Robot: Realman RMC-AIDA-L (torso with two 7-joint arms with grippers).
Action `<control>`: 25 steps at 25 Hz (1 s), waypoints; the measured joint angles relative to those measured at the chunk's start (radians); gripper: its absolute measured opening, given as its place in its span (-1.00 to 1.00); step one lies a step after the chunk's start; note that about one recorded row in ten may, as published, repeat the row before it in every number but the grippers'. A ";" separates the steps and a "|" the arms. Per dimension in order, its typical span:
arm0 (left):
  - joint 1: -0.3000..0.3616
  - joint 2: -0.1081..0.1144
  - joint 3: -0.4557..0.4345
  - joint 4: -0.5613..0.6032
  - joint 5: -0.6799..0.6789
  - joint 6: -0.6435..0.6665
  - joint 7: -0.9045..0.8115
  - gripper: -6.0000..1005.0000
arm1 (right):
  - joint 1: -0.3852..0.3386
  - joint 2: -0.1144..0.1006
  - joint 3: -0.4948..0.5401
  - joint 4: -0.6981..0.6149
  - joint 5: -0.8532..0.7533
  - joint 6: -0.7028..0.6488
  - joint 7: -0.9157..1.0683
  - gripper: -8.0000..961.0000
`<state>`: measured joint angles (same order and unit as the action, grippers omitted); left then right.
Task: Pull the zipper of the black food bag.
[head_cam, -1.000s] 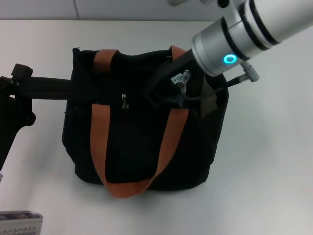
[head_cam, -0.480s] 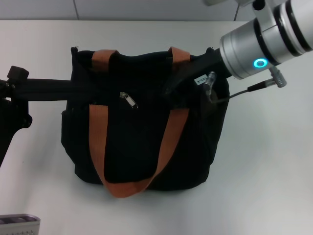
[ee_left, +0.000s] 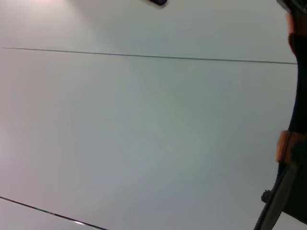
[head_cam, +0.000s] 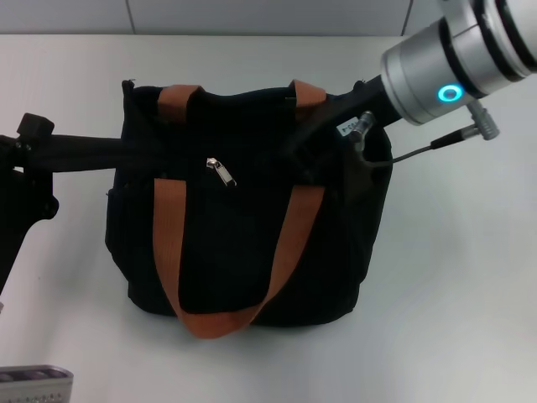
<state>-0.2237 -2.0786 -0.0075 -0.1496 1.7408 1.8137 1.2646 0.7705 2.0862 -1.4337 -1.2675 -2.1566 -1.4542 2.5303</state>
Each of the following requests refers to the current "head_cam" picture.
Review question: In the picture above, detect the black bag with orange handles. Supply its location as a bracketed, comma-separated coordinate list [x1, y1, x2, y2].
[41, 77, 394, 340]

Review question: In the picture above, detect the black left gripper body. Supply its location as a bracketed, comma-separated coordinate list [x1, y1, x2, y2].
[0, 165, 60, 296]

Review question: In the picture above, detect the right gripper cable with connector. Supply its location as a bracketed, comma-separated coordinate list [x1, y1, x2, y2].
[350, 98, 503, 169]

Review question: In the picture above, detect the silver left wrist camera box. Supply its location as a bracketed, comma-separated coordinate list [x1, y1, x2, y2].
[0, 364, 75, 403]

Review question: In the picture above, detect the silver zipper pull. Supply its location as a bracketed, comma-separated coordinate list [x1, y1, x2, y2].
[205, 156, 237, 189]

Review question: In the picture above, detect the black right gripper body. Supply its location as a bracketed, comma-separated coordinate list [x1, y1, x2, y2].
[286, 75, 404, 160]

